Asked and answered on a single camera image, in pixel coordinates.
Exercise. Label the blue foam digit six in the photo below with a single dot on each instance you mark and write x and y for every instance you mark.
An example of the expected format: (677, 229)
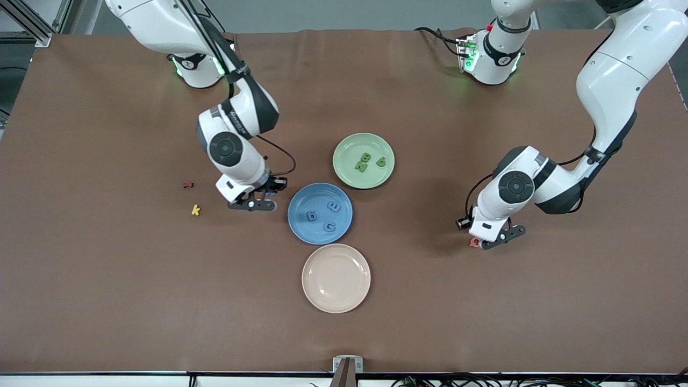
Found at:
(308, 216)

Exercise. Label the yellow foam letter K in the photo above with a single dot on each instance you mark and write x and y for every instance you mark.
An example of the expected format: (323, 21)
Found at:
(195, 210)

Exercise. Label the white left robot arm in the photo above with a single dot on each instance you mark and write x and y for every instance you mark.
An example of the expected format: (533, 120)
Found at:
(618, 70)

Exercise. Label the blue foam letter E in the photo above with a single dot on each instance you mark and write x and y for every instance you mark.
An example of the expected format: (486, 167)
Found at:
(335, 206)

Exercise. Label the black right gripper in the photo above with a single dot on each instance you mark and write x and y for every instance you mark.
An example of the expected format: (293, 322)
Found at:
(273, 185)

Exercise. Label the green plate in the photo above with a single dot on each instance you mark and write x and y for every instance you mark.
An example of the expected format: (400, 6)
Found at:
(349, 150)

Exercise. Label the green foam letter P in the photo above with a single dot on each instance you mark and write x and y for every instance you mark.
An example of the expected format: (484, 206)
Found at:
(377, 162)

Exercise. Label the aluminium frame post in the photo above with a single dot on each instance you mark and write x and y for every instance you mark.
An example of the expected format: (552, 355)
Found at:
(42, 38)

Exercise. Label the blue foam letter G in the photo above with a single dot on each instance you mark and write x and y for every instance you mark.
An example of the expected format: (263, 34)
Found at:
(324, 227)

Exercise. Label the beige plate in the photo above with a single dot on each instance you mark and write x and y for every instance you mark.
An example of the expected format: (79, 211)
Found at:
(336, 278)

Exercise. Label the green foam letter N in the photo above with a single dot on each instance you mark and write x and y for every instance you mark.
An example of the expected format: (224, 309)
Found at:
(361, 167)

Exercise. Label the blue plate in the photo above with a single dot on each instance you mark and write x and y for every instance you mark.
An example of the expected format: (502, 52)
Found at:
(306, 199)

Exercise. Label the grey metal mount bracket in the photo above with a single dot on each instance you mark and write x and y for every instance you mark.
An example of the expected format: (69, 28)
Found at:
(348, 364)

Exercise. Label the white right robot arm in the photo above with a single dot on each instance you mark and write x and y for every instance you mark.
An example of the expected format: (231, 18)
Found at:
(161, 21)

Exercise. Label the white table edge rail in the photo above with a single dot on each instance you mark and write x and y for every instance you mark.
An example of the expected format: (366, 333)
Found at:
(107, 381)

